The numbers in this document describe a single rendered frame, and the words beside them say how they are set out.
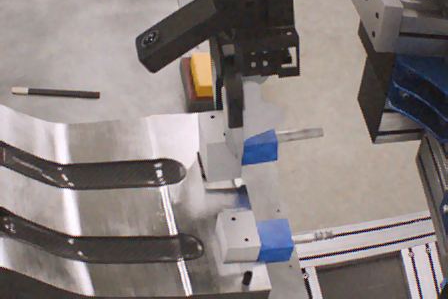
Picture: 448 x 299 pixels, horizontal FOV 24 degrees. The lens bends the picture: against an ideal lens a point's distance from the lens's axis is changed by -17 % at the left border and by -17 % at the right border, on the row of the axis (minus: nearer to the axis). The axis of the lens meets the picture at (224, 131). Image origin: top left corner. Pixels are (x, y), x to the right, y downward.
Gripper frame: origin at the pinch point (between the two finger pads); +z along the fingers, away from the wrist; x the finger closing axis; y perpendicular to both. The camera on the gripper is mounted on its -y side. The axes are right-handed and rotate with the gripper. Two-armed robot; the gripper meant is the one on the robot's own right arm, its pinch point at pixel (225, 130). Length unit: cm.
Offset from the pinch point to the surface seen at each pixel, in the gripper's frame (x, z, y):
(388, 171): 86, 92, 51
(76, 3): 41.7, 6.9, -14.7
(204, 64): 22.3, 8.1, 1.4
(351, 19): 137, 85, 57
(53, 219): -7.0, 3.3, -21.0
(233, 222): -9.7, 4.0, -1.1
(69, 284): -16.5, 4.8, -20.7
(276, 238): -11.2, 6.1, 3.1
